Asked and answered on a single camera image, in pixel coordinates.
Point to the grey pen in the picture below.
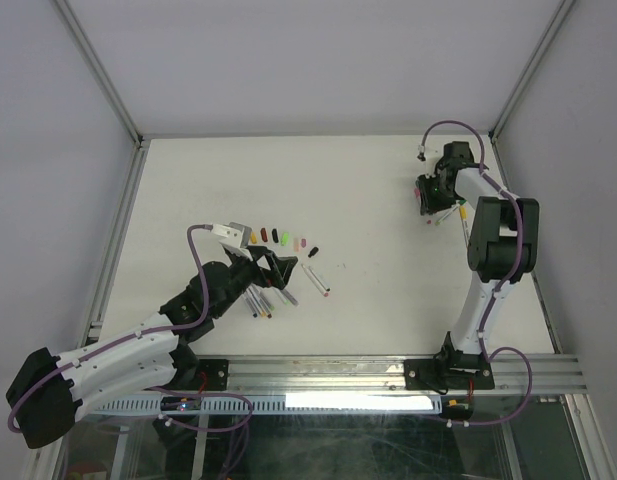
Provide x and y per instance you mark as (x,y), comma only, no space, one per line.
(289,297)

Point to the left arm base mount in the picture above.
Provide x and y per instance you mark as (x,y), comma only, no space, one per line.
(198,375)

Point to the yellow marker pen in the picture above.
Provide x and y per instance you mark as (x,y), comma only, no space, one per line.
(260,309)

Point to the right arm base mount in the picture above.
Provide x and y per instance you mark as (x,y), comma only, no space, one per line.
(449,369)

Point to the brown cap marker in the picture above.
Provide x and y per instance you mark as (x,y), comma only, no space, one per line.
(264,307)

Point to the small black cap marker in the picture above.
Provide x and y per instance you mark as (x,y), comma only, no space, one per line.
(319,277)

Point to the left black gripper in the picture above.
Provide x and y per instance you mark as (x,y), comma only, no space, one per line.
(277,276)

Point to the purple cap marker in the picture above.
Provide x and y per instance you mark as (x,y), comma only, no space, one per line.
(322,288)

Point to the slotted cable duct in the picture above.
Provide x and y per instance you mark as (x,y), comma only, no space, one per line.
(290,403)

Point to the blue marker pen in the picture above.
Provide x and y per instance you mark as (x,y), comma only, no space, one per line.
(253,309)

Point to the aluminium front rail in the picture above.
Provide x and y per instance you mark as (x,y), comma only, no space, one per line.
(540,374)

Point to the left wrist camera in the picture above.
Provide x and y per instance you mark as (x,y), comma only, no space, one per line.
(234,238)

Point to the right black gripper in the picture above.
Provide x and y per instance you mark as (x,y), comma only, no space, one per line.
(427,203)

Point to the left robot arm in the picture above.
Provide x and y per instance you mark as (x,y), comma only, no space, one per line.
(52,392)

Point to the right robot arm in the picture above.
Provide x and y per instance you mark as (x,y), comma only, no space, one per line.
(502,245)

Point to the controller board with LEDs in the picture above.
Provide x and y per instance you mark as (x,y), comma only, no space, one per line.
(180,404)

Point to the light green cap marker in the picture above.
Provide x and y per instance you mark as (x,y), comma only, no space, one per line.
(281,296)

